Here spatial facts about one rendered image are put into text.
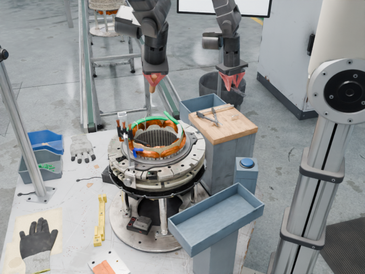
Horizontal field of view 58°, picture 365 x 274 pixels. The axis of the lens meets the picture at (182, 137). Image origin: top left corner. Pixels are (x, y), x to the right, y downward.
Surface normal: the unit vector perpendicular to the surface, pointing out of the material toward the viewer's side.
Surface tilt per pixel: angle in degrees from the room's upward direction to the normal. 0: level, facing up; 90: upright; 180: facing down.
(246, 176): 90
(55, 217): 0
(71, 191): 0
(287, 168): 0
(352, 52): 109
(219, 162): 90
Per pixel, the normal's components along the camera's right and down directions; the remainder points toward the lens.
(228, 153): 0.43, 0.51
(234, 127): 0.00, -0.82
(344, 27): -0.36, 0.77
